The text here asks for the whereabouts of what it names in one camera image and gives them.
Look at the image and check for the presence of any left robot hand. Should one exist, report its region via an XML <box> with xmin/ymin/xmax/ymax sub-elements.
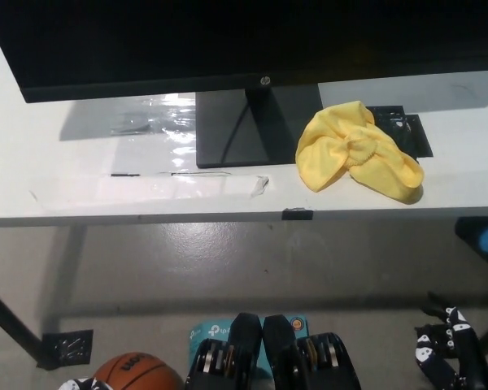
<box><xmin>59</xmin><ymin>375</ymin><xmax>109</xmax><ymax>390</ymax></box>

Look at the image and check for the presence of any teal tp-link box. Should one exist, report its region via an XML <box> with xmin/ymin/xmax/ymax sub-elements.
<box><xmin>188</xmin><ymin>314</ymin><xmax>310</xmax><ymax>377</ymax></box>

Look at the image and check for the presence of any clear plastic film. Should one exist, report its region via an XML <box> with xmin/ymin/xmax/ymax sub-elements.
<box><xmin>109</xmin><ymin>93</ymin><xmax>270</xmax><ymax>200</ymax></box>

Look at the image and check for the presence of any orange basketball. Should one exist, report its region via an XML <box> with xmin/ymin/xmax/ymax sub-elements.
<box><xmin>93</xmin><ymin>351</ymin><xmax>184</xmax><ymax>390</ymax></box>

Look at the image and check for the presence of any black tape square patch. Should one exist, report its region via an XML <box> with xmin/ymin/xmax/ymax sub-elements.
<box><xmin>365</xmin><ymin>105</ymin><xmax>434</xmax><ymax>159</ymax></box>

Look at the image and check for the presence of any black HP monitor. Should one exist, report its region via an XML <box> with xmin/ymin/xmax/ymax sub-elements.
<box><xmin>0</xmin><ymin>0</ymin><xmax>488</xmax><ymax>170</ymax></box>

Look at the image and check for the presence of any yellow microfiber cloth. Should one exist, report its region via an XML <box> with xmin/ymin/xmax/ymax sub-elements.
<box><xmin>295</xmin><ymin>100</ymin><xmax>425</xmax><ymax>205</ymax></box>

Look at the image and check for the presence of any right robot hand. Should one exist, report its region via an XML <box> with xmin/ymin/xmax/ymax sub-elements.
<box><xmin>414</xmin><ymin>291</ymin><xmax>473</xmax><ymax>390</ymax></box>

